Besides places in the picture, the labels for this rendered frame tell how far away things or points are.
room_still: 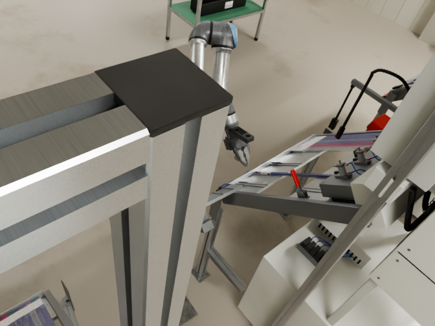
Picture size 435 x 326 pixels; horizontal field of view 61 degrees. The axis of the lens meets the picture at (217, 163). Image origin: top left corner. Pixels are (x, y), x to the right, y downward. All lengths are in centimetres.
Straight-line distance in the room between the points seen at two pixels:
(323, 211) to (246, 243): 120
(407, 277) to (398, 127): 45
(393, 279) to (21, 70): 313
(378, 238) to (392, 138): 100
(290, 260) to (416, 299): 59
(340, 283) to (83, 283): 131
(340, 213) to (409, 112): 40
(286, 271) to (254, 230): 85
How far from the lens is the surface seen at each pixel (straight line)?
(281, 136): 308
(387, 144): 98
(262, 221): 248
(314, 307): 159
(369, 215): 107
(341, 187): 119
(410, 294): 123
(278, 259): 163
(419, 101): 91
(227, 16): 381
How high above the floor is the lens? 199
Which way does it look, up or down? 47 degrees down
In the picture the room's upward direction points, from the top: 13 degrees clockwise
